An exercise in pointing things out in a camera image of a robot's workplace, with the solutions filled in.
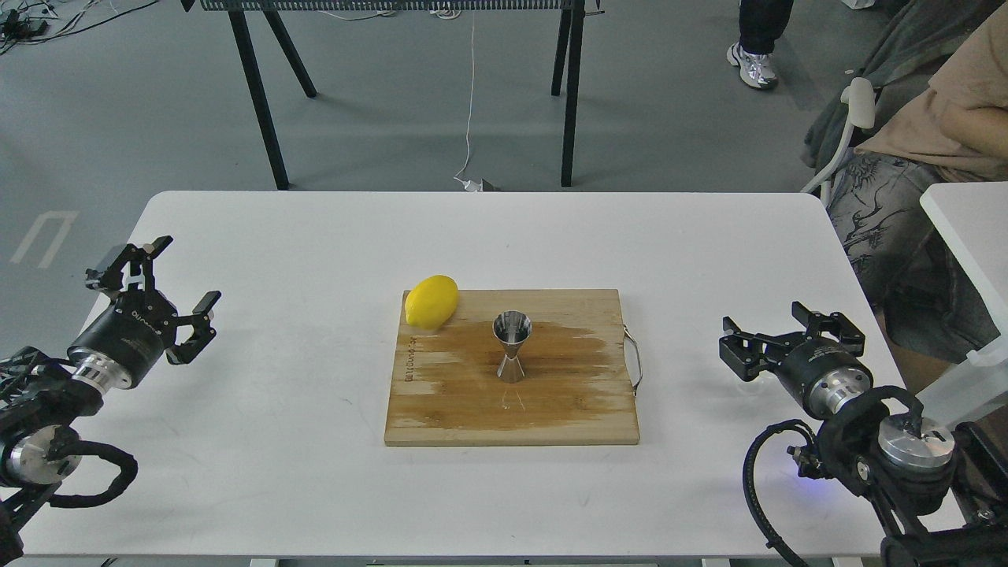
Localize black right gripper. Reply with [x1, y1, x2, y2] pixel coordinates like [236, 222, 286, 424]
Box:
[717, 302, 874, 421]

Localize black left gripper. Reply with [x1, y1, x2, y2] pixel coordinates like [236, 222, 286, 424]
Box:
[68, 235, 222, 391]

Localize steel double jigger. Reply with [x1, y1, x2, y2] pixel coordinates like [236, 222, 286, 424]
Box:
[492, 311, 532, 384]

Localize small clear glass cup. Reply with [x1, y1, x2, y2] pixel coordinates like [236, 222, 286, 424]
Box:
[735, 371, 782, 396]

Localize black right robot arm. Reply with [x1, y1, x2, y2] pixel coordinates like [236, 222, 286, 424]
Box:
[719, 302, 1007, 566]

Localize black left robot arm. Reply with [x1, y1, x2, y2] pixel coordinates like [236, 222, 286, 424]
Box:
[1, 235, 221, 565]

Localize white side table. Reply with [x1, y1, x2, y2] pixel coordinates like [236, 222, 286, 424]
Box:
[919, 182, 1007, 428]

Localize wooden cutting board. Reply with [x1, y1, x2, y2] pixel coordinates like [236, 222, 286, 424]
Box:
[384, 288, 639, 447]

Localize white office chair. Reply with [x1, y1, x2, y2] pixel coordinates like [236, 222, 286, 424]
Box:
[802, 76, 876, 206]

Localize person in tan shirt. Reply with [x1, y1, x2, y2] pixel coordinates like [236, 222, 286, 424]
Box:
[827, 3, 1007, 363]

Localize yellow lemon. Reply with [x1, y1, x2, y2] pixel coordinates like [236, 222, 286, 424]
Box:
[404, 274, 458, 331]

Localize bystander leg white sneaker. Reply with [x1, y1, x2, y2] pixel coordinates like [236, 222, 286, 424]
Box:
[726, 1, 794, 91]

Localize black metal table frame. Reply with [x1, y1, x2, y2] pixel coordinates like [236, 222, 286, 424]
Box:
[180, 1, 604, 191]

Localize black floor cables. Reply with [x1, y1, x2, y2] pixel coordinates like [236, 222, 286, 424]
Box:
[0, 0, 162, 56]

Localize white hanging cable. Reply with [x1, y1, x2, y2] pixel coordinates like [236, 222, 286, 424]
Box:
[452, 9, 497, 193]

